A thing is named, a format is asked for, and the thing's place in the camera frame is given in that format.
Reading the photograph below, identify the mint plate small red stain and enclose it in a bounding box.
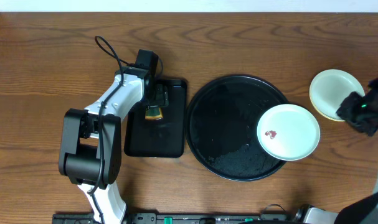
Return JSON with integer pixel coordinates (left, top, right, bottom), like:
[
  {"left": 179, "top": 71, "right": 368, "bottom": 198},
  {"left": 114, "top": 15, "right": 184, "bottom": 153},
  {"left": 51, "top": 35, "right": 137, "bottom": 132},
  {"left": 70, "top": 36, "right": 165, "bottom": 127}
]
[{"left": 309, "top": 69, "right": 365, "bottom": 119}]

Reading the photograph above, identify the black round tray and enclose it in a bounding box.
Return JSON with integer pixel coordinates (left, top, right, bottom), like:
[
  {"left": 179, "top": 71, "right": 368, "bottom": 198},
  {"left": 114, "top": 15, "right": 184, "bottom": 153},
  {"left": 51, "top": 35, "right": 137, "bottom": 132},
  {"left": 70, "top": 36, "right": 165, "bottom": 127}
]
[{"left": 185, "top": 74, "right": 288, "bottom": 182}]

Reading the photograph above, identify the black rectangular tray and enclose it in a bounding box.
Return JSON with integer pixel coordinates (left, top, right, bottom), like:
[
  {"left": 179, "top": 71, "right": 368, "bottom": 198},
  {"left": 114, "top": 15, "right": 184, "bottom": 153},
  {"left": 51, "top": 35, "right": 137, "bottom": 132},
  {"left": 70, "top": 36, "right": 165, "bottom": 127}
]
[{"left": 124, "top": 79, "right": 187, "bottom": 158}]

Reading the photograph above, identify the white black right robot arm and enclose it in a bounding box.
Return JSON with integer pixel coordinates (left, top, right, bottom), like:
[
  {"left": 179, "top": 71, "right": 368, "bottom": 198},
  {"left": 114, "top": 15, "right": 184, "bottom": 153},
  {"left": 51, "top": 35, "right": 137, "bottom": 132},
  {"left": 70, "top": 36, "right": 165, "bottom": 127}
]
[{"left": 293, "top": 78, "right": 378, "bottom": 224}]

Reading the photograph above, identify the orange green scrub sponge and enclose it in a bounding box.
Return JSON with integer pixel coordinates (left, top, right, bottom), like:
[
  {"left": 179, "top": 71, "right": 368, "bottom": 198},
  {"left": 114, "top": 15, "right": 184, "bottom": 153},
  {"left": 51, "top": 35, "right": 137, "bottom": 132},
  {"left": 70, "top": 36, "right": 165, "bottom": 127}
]
[{"left": 144, "top": 106, "right": 163, "bottom": 120}]

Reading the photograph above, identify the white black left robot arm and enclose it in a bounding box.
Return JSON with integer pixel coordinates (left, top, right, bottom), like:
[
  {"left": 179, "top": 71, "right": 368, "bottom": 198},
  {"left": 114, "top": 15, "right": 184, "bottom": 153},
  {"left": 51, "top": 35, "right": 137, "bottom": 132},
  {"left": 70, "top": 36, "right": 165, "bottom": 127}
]
[{"left": 59, "top": 65, "right": 157, "bottom": 223}]

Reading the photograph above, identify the yellow plate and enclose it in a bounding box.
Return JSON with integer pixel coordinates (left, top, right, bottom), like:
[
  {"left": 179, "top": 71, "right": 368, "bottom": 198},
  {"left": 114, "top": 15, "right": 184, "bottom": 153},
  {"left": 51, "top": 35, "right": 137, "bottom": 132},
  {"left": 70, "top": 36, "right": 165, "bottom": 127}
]
[{"left": 309, "top": 94, "right": 344, "bottom": 122}]

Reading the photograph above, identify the mint plate large red stain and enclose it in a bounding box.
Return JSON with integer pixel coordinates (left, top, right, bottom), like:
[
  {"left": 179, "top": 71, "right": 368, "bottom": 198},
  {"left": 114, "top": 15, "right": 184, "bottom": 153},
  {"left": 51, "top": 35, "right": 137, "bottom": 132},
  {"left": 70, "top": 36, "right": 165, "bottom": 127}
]
[{"left": 257, "top": 104, "right": 321, "bottom": 161}]

